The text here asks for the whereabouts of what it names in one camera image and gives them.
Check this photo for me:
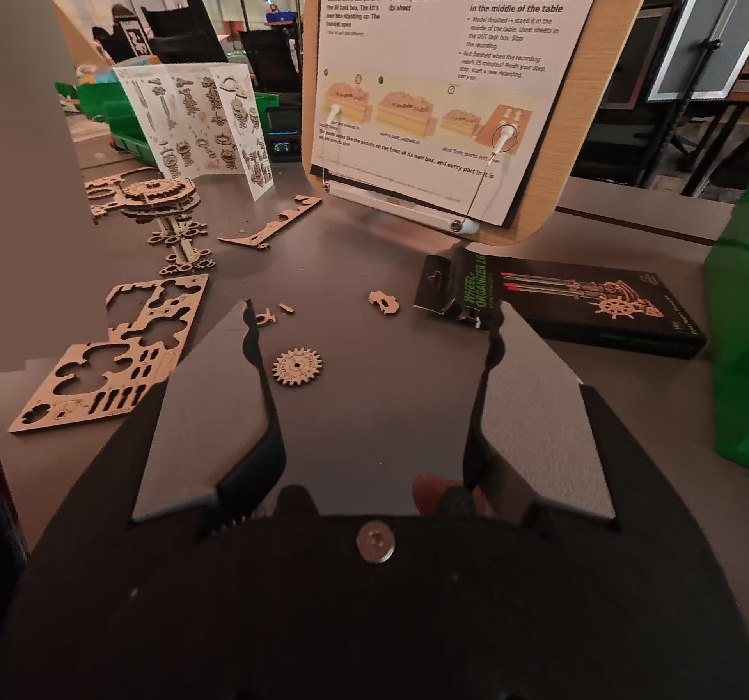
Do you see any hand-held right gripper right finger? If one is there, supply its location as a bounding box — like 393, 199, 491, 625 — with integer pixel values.
462, 301, 618, 524

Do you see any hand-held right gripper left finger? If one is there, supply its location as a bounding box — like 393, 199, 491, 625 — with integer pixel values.
131, 300, 288, 531

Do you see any wooden cogwheel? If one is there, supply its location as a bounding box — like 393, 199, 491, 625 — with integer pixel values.
272, 347, 324, 388

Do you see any wooden sheet with cutouts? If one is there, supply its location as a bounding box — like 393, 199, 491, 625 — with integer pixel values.
8, 272, 210, 435

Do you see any wooden gear model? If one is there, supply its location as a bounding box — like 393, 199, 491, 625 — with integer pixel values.
85, 176, 216, 277

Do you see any assembly booklet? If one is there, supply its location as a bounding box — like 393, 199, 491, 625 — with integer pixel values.
112, 61, 276, 204

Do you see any black model kit box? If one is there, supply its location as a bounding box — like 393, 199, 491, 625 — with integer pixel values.
413, 245, 709, 361

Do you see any green plastic bin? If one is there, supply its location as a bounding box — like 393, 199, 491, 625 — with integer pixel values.
54, 80, 162, 170
704, 190, 749, 477

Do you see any wooden sheet remnant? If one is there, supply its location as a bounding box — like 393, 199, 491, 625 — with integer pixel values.
85, 167, 162, 189

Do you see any white page holder bar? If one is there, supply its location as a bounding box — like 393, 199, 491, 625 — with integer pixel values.
321, 181, 482, 237

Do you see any wooden document stand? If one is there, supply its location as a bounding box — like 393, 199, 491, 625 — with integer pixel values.
300, 0, 657, 248

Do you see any black battery charger case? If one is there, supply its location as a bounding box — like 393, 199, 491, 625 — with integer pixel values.
265, 105, 305, 164

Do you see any black office chair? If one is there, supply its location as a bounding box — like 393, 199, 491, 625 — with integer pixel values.
142, 0, 230, 66
238, 26, 303, 94

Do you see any dark framed board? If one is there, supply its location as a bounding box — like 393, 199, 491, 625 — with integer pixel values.
598, 3, 675, 111

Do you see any small marker tag sign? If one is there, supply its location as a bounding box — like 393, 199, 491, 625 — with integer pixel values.
121, 17, 153, 60

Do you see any brown cardboard stand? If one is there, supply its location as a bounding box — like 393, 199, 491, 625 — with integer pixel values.
28, 0, 110, 70

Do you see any framed grey board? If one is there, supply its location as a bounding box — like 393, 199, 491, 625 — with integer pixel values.
645, 0, 749, 105

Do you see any curved wooden frame offcut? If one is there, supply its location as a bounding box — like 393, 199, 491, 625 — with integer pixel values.
217, 195, 324, 251

